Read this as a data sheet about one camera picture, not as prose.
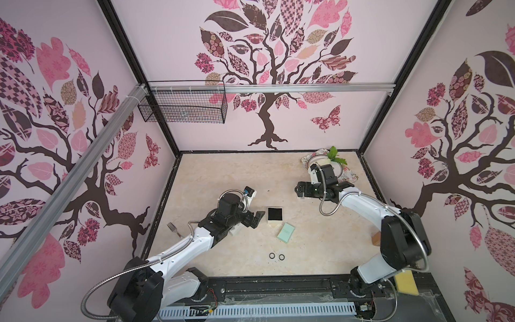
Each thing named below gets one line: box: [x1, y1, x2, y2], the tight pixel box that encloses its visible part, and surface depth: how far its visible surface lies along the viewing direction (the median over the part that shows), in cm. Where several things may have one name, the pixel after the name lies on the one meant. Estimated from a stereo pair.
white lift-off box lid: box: [229, 222, 247, 237], surface depth 87 cm
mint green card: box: [276, 222, 296, 244], surface depth 88 cm
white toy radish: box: [327, 145, 348, 166], surface depth 116 cm
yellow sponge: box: [394, 269, 420, 296], surface depth 76 cm
